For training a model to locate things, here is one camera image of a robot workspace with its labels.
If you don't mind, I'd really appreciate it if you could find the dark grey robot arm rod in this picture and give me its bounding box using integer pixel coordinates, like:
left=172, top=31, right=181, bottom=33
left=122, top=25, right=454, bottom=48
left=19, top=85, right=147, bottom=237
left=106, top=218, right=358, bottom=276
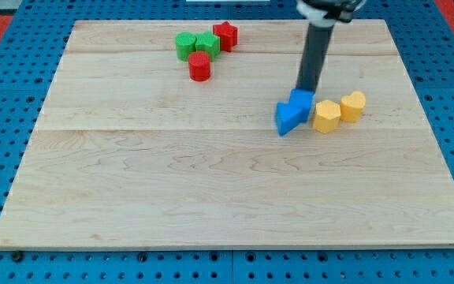
left=296, top=0, right=367, bottom=92

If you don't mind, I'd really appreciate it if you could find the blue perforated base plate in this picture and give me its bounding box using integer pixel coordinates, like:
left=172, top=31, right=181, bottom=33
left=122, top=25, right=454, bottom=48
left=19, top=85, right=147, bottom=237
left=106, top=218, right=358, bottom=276
left=0, top=0, right=454, bottom=283

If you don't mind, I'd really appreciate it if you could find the yellow hexagon block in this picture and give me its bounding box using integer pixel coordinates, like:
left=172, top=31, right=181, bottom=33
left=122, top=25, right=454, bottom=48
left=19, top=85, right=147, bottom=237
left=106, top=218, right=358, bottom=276
left=312, top=100, right=341, bottom=133

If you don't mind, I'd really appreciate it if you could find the red star block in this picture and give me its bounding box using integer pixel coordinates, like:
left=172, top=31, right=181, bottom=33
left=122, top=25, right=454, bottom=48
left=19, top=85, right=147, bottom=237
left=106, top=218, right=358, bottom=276
left=213, top=21, right=238, bottom=52

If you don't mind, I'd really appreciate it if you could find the green star block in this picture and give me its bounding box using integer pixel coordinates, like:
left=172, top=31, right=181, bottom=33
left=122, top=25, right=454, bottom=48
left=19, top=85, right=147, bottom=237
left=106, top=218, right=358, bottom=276
left=195, top=31, right=221, bottom=62

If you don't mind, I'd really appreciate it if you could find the yellow heart block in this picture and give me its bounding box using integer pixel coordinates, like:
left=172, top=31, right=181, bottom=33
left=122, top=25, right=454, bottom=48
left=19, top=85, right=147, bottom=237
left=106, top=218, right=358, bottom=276
left=340, top=91, right=367, bottom=122

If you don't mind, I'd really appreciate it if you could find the wooden board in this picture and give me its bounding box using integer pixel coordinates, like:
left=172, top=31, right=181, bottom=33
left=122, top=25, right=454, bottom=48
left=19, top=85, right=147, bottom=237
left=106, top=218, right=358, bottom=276
left=0, top=20, right=454, bottom=251

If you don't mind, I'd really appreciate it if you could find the blue cube block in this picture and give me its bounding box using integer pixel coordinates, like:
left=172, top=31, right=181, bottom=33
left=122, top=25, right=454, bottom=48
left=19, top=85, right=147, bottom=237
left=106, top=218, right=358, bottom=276
left=288, top=88, right=314, bottom=123

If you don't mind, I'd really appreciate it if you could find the green cylinder block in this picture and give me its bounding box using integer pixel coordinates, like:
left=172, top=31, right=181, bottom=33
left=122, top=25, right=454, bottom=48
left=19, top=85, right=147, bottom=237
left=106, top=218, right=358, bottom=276
left=175, top=32, right=197, bottom=62

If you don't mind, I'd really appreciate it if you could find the blue triangle block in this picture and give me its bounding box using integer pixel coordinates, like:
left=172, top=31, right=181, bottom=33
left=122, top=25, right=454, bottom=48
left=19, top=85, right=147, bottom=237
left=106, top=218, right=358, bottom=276
left=275, top=102, right=309, bottom=136

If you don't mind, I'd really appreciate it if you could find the red cylinder block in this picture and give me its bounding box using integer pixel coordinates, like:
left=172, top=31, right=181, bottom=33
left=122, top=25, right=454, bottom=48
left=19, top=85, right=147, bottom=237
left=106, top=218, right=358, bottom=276
left=188, top=51, right=211, bottom=81

